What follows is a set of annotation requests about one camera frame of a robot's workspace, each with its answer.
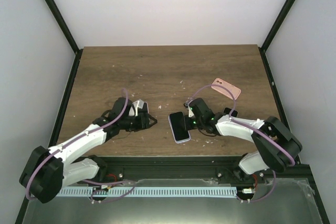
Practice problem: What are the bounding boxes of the pink phone case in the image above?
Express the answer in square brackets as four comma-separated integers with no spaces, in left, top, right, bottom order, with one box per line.
[211,78,242,100]

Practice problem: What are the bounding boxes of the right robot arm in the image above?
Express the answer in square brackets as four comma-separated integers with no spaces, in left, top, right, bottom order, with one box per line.
[185,98,302,184]

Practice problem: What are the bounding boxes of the light blue slotted cable duct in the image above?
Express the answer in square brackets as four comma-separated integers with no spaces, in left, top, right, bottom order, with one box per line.
[56,186,237,198]

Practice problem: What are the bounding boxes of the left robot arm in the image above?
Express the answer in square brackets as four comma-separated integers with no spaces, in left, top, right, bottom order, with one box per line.
[19,97,158,203]

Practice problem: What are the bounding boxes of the black phone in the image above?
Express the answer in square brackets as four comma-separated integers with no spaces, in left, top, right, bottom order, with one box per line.
[223,107,238,117]
[169,112,190,142]

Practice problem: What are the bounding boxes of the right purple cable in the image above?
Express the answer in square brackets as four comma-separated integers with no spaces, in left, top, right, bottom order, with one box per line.
[185,84,296,204]

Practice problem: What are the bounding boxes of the metal sheet plate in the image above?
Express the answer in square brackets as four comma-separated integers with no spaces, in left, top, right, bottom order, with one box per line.
[23,179,323,223]

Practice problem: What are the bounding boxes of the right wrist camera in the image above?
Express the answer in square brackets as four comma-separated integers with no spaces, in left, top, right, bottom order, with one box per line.
[184,102,194,118]

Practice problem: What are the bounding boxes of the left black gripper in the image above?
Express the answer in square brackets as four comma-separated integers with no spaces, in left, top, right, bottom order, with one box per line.
[120,113,158,133]

